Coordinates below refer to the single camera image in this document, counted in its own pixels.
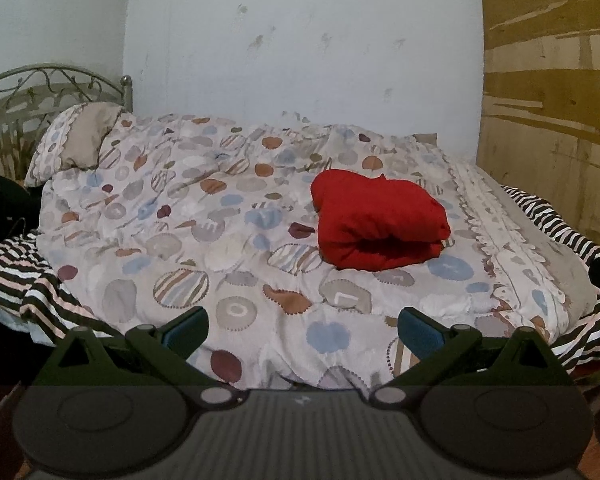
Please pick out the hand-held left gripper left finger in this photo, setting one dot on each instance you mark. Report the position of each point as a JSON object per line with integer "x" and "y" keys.
{"x": 186, "y": 331}

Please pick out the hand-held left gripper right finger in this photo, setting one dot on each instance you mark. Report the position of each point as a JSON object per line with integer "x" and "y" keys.
{"x": 421, "y": 332}

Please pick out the red knit sweater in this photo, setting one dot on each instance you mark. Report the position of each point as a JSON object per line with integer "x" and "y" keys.
{"x": 380, "y": 220}

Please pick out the patterned circle print duvet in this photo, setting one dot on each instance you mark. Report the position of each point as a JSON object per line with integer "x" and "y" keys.
{"x": 180, "y": 200}

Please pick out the worn wooden plywood panel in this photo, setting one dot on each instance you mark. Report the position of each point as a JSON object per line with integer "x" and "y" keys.
{"x": 555, "y": 110}

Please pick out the black white striped bed sheet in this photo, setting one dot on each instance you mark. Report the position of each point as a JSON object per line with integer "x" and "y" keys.
{"x": 10, "y": 270}

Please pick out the beige patterned pillow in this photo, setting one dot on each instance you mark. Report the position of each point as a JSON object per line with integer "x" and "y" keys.
{"x": 85, "y": 135}

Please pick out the black bag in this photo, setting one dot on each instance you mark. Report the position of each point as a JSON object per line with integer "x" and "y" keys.
{"x": 5, "y": 200}

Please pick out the metal scrollwork headboard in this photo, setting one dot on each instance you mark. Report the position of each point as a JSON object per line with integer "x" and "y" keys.
{"x": 10, "y": 85}

